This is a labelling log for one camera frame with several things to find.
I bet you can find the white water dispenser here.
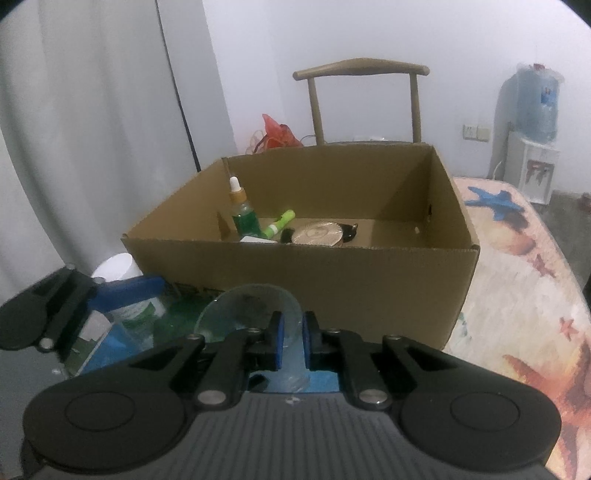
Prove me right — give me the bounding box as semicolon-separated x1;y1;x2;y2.
503;131;561;205

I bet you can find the brown cardboard box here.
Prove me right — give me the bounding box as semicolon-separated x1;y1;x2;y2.
121;142;481;352

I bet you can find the white bottle with green label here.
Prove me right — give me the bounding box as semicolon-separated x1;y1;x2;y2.
91;253;168;326

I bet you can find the red plastic bag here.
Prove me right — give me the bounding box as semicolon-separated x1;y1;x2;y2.
261;113;304;151

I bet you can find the green dropper bottle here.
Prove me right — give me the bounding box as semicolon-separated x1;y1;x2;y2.
228;176;262;240

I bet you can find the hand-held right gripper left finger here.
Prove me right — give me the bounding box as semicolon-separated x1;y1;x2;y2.
129;310;284;409

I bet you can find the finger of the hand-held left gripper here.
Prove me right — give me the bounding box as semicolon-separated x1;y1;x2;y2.
39;264;165;354

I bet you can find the wooden chair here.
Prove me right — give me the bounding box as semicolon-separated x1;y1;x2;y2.
293;58;431;147

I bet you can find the light green tube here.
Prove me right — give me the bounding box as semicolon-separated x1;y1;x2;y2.
264;210;296;239

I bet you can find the black cable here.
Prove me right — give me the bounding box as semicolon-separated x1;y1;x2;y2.
154;0;205;174

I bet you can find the white curtain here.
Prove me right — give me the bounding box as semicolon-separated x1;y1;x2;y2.
0;0;241;298

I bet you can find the dark green round bottle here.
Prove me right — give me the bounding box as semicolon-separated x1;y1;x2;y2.
152;295;218;344

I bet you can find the clear glass cup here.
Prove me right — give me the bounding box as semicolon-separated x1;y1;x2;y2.
194;284;311;393

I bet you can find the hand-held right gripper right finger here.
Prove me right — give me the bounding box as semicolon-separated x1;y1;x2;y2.
302;310;462;409

